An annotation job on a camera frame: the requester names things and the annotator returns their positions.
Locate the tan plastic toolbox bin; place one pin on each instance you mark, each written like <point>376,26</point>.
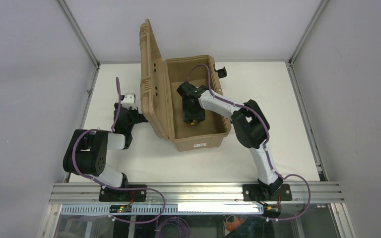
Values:
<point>162,105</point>

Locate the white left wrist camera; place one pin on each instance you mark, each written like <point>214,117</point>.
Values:
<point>128,101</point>

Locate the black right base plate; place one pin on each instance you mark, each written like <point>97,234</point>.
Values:
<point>254,192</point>

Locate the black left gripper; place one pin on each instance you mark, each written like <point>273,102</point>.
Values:
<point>135,118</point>

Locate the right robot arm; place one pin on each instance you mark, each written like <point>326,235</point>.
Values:
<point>250,126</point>

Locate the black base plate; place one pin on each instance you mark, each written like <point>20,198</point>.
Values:
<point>138,194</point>
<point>254,192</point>

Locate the white slotted cable duct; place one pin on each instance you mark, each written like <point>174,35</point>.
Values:
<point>191,208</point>

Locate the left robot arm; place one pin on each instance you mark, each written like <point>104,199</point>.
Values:
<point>87,151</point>

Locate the orange object under table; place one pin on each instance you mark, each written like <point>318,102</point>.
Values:
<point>232,222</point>

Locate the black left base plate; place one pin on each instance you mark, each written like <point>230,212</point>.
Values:
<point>138,194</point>

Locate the aluminium mounting rail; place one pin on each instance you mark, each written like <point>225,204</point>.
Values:
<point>316,192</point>

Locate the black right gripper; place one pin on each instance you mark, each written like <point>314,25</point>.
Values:
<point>194,114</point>

